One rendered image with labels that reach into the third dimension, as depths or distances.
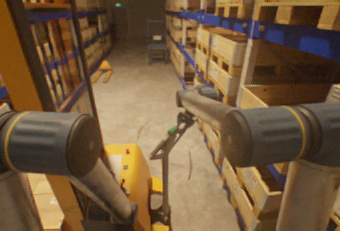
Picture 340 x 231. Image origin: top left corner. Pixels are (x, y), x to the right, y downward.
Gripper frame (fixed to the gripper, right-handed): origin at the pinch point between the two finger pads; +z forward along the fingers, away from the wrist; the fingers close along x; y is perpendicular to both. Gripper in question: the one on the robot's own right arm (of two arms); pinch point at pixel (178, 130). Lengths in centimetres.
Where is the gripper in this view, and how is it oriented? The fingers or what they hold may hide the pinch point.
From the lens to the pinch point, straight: 143.8
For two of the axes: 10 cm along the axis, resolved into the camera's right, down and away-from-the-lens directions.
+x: 7.6, 5.3, -3.7
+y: -4.2, -0.3, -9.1
